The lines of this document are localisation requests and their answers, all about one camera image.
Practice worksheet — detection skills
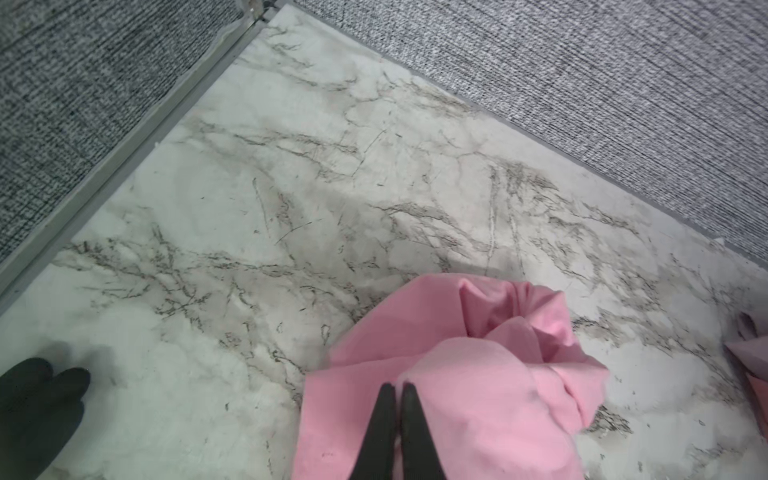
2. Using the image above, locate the light pink cloth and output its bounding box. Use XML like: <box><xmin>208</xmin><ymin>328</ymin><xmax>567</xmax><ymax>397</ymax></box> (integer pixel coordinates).
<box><xmin>292</xmin><ymin>274</ymin><xmax>609</xmax><ymax>479</ymax></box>

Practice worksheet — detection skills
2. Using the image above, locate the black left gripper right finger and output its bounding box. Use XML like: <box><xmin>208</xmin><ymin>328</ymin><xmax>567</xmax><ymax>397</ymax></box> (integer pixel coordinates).
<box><xmin>400</xmin><ymin>383</ymin><xmax>447</xmax><ymax>480</ymax></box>

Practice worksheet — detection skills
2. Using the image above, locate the pale mauve cloth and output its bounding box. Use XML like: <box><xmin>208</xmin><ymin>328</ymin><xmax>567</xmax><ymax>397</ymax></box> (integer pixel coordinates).
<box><xmin>725</xmin><ymin>309</ymin><xmax>767</xmax><ymax>381</ymax></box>

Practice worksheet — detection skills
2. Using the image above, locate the dark pink cloth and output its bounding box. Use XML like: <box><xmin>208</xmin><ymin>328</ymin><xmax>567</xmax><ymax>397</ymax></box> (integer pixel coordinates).
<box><xmin>746</xmin><ymin>373</ymin><xmax>768</xmax><ymax>440</ymax></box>

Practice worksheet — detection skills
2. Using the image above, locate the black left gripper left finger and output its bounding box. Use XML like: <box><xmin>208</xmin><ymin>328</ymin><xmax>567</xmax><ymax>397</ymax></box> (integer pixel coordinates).
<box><xmin>349</xmin><ymin>383</ymin><xmax>398</xmax><ymax>480</ymax></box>

